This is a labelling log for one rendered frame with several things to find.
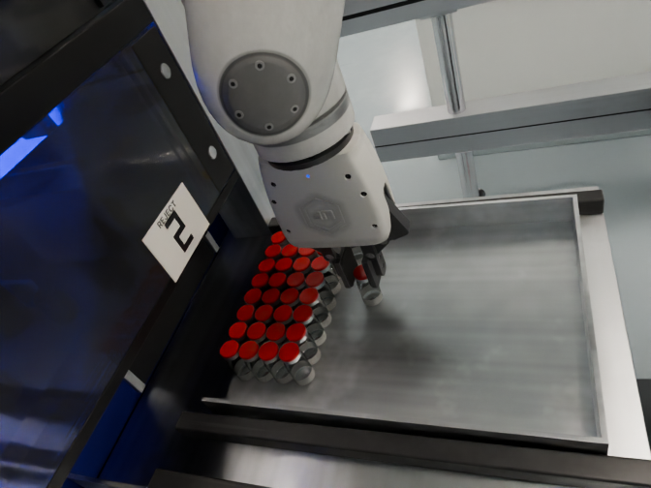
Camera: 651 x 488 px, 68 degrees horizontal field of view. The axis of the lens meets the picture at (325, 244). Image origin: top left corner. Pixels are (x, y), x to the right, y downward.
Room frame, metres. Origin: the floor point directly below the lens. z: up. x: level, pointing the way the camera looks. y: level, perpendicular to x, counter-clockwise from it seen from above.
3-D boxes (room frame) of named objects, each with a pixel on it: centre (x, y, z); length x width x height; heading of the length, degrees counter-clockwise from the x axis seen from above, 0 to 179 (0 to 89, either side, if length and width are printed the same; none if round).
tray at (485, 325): (0.32, -0.04, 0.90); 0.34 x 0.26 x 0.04; 58
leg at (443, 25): (1.16, -0.49, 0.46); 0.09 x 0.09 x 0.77; 59
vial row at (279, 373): (0.38, 0.05, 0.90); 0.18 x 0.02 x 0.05; 148
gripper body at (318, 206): (0.36, -0.02, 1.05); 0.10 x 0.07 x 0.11; 58
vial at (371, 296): (0.36, -0.02, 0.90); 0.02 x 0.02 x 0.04
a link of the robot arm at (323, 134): (0.36, -0.02, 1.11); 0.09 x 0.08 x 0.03; 58
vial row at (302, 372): (0.37, 0.03, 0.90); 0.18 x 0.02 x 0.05; 148
